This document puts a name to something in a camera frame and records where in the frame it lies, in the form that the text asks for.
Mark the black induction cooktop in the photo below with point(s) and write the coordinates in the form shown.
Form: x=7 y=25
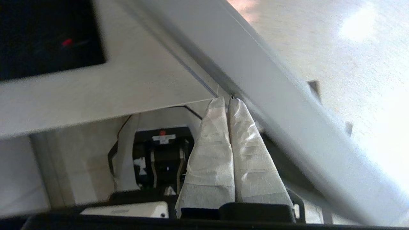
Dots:
x=44 y=35

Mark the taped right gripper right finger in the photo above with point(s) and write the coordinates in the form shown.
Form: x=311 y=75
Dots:
x=255 y=166

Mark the white robot chassis panel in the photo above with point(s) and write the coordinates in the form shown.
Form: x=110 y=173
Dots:
x=127 y=210

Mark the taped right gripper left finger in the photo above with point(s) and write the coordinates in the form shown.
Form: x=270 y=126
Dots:
x=211 y=166

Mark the black robot base unit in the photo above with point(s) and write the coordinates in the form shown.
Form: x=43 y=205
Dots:
x=166 y=156

